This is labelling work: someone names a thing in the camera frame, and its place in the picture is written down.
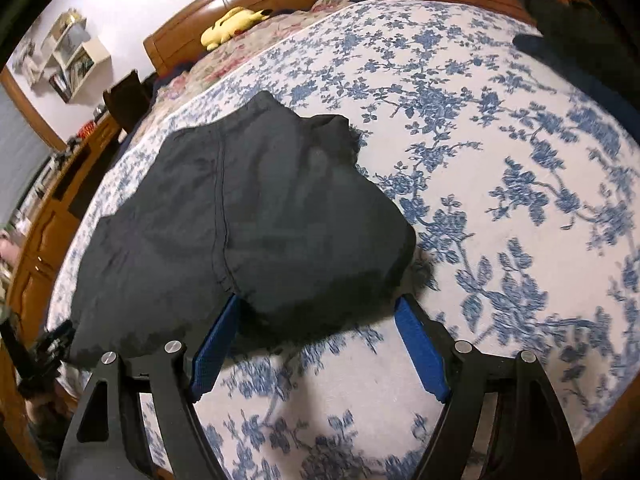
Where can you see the long wooden desk cabinet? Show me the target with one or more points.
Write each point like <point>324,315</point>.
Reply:
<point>56,222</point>

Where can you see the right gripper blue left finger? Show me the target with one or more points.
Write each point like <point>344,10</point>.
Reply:
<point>208,361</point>

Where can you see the dark clothes pile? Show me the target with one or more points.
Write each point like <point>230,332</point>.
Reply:
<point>579,46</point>

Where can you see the black jacket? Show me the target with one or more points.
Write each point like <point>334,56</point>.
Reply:
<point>262,205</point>

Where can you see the yellow plush toy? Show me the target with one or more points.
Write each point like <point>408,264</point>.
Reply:
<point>233,23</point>

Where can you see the blue floral white bedspread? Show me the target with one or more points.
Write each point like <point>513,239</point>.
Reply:
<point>524,195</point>

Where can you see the red basket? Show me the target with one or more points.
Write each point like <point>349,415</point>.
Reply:
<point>86,129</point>

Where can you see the person's left hand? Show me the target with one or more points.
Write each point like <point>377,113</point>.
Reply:
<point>54,400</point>

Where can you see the red floral beige quilt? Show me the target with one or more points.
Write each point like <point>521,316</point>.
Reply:
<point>192,77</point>

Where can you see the wooden headboard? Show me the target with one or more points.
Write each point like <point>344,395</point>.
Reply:
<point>179,39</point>

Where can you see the grey window blind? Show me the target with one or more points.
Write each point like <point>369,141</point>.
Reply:
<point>22,154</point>

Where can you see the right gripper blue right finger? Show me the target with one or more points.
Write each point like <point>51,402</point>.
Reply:
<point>427,342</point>

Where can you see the dark wooden chair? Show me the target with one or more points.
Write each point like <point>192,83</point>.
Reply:
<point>128,101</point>

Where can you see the white wall bookshelf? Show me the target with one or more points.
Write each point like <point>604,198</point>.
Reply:
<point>67,56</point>

